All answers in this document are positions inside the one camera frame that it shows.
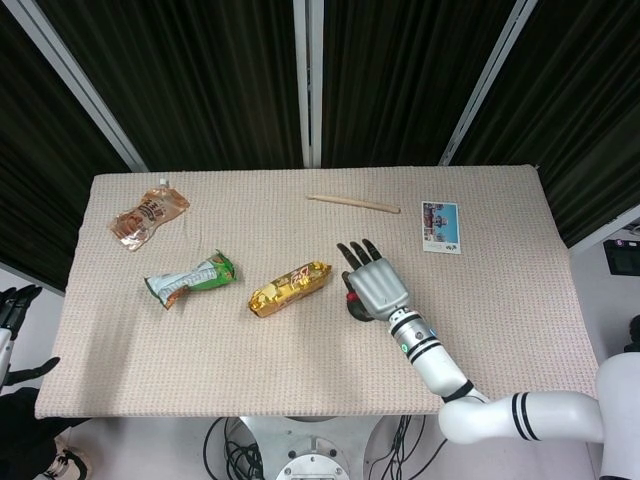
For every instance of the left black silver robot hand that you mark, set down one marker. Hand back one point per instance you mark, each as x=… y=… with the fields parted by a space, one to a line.
x=15 y=305

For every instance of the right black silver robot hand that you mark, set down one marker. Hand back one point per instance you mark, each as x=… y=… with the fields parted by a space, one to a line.
x=377 y=285

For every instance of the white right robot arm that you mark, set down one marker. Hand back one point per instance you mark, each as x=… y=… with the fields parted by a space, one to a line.
x=500 y=400

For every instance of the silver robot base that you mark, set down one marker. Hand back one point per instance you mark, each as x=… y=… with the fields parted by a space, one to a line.
x=312 y=450

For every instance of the small red object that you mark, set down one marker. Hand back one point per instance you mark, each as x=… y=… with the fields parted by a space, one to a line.
x=353 y=298

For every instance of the black pen cup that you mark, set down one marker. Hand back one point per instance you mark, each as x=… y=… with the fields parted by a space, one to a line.
x=357 y=311

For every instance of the blue picture postcard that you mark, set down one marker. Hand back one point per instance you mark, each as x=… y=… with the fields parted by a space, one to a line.
x=440 y=227

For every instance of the thin wooden stick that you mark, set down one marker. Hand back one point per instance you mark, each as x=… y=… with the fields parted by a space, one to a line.
x=355 y=201

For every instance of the gold foil snack package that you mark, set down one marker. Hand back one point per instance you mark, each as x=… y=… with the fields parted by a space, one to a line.
x=290 y=290

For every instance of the black fabric garment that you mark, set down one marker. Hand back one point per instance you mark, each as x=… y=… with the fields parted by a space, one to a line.
x=22 y=440

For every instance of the beige woven tablecloth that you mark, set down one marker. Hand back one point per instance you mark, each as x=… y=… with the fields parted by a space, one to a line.
x=250 y=350

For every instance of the dark pleated curtain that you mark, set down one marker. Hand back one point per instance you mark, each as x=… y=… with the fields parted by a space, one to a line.
x=575 y=110
x=400 y=85
x=45 y=165
x=190 y=85

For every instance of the orange spouted drink pouch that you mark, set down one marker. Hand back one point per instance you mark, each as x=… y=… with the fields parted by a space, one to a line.
x=147 y=217

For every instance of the white black sneaker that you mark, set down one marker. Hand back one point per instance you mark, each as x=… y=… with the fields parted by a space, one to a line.
x=67 y=462

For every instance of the green white snack wrapper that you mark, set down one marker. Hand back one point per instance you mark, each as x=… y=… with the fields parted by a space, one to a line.
x=192 y=280

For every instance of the black screen device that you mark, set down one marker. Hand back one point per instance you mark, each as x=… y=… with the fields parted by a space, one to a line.
x=622 y=257

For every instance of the white frame post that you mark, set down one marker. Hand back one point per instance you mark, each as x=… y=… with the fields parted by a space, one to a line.
x=75 y=80
x=487 y=80
x=309 y=85

